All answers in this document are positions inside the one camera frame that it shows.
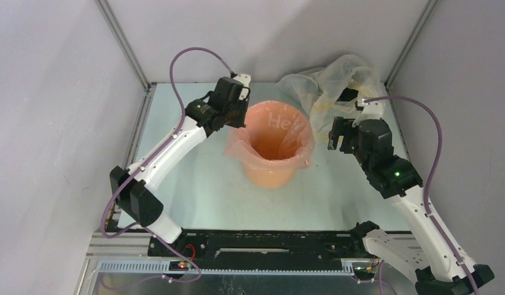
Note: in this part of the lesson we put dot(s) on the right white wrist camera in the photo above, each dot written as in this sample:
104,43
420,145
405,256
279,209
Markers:
369,110

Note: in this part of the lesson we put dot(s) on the orange plastic trash bin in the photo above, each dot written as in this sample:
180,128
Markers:
270,171

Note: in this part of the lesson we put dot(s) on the aluminium frame post right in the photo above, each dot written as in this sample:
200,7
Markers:
417,29

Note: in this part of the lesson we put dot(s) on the pink plastic trash bag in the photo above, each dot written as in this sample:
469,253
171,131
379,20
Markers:
240,142

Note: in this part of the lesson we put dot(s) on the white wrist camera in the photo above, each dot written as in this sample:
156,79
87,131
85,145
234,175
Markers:
245,80
369,110

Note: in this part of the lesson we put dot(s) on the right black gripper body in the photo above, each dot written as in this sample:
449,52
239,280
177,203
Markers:
344,136

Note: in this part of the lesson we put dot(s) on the aluminium frame post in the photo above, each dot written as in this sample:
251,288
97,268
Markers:
417,29
123,42

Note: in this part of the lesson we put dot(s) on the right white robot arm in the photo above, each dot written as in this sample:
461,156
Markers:
440,266

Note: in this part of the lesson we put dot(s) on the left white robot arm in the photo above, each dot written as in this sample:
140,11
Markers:
135,187

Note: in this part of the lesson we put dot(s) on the black front mounting rail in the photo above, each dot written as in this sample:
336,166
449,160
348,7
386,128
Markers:
273,250

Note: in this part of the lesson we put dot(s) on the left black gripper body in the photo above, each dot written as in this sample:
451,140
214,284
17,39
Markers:
236,113

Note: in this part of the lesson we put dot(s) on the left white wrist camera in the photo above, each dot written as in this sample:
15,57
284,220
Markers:
245,80

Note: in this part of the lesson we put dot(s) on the aluminium frame post left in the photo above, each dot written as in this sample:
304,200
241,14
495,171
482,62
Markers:
123,42

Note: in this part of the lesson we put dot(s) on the clear yellowish plastic bag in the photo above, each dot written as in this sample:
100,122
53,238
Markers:
328,92

